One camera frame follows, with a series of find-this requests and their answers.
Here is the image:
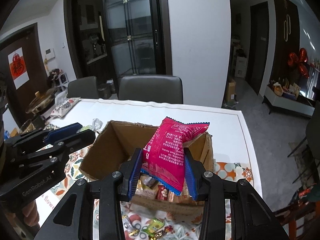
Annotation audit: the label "patterned table runner cloth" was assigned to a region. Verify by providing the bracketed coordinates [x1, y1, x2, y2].
[36, 146, 254, 239]

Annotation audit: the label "small green candy packet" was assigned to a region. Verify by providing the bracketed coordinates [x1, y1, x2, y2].
[142, 218, 165, 237]

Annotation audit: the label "glass sliding door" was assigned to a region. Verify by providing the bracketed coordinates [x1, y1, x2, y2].
[102, 0, 167, 81]

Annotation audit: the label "grey dining chair left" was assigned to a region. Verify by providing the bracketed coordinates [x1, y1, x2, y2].
[67, 76, 99, 99]

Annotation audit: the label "grey dining chair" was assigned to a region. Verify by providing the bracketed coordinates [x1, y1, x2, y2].
[67, 76, 99, 99]
[118, 75, 183, 104]

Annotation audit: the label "Delimas pastry snack packet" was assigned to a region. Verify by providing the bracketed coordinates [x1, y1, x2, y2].
[135, 180, 159, 199]

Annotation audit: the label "person's left hand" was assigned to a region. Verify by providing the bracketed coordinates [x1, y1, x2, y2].
[22, 201, 40, 227]

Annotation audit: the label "white low cabinet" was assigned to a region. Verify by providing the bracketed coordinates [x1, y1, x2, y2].
[262, 87, 315, 118]

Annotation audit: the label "wall intercom panel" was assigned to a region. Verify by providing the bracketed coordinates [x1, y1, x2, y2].
[45, 48, 55, 61]

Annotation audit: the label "pale green cake packet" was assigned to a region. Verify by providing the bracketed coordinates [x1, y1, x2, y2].
[77, 118, 103, 133]

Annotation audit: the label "orange bread snack packet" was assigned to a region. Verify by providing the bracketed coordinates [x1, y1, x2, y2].
[168, 182, 193, 204]

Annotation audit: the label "brown floor cardboard box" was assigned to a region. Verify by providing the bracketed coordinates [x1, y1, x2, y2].
[225, 76, 236, 103]

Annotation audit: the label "glass bowl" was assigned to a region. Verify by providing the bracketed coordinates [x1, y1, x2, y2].
[19, 119, 35, 134]

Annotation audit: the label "red paper door poster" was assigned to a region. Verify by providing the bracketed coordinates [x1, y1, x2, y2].
[8, 47, 29, 89]

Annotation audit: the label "red foil balloons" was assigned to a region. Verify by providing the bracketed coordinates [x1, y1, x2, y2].
[287, 48, 309, 79]

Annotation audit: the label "steel hot pot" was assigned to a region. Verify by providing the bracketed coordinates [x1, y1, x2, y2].
[25, 88, 56, 114]

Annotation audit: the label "pink snack packet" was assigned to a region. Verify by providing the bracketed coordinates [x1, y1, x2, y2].
[141, 117, 209, 196]

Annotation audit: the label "red snack packet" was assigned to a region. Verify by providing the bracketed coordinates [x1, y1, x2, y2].
[156, 184, 169, 201]

